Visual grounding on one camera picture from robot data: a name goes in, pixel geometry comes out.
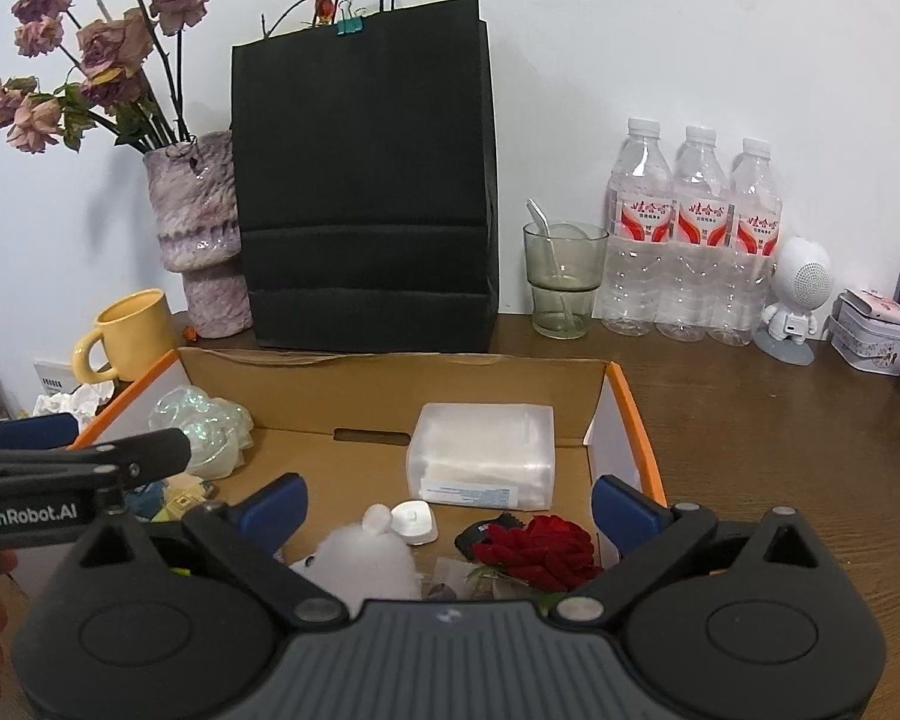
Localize dried twig with red bud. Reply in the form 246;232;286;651
261;0;339;39

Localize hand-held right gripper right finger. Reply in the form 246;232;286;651
549;474;830;624

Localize black paper bag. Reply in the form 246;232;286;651
230;0;500;354

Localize white robot figurine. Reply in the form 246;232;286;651
754;236;836;365

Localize pink white patterned case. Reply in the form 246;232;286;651
838;289;900;328

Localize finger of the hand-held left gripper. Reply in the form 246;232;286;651
0;427;194;497
0;412;80;453

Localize white plastic tag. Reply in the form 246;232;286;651
390;500;440;545

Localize small clear plastic packet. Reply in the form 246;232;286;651
427;556;490;603

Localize clear water bottle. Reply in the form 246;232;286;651
656;126;737;343
709;137;785;348
601;118;677;338

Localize white printed card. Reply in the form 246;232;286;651
34;360;84;395

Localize blue yellow packaged toy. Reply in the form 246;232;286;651
124;476;218;525

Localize white and tan plush alpaca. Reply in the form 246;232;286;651
289;504;425;605

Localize iridescent plastic bag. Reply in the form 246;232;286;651
148;386;255;480

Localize red orange cardboard box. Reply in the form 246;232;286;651
67;345;668;605

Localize purple textured vase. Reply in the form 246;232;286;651
142;130;254;339

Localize crumpled white tissue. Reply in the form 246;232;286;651
32;381;116;422

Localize red rose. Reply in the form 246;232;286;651
469;515;605;610

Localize grey tin box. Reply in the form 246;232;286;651
829;309;900;375

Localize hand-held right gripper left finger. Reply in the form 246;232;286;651
71;472;346;625

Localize yellow mug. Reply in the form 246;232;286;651
73;289;182;386

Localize white spoon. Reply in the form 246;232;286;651
526;199;575;335

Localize black key fob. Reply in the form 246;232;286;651
454;511;527;560

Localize green glass cup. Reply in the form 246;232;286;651
523;221;611;341

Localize dried pink flowers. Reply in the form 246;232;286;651
0;0;212;155

